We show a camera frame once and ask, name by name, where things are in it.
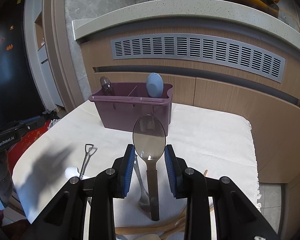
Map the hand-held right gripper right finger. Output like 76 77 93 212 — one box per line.
164 144 280 240

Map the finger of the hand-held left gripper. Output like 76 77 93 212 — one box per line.
20 115 49 133

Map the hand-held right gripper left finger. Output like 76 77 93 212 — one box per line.
27 144 137 240

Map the transparent grey plastic spoon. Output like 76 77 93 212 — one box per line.
132 114 166 221

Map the shovel-shaped metal spoon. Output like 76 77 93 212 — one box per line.
79 144 97 180

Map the purple plastic utensil holder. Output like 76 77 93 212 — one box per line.
88 82 173 137

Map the person's left hand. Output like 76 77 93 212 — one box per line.
0 149 13 207

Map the red floor mat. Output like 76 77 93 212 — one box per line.
19 120 52 160

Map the black refrigerator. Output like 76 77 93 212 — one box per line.
0 0 44 130

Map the small dark transparent spoon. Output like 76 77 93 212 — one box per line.
100 76 115 96

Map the blue spoon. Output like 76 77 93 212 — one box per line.
146 73 163 98

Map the wooden cabinet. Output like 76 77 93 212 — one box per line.
80 22 300 240

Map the grey vent grille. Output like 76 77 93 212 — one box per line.
110 33 286 85

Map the speckled stone countertop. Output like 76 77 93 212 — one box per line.
72 0 300 55

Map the frying pan with yellow handle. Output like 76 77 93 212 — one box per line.
221 0 293 18

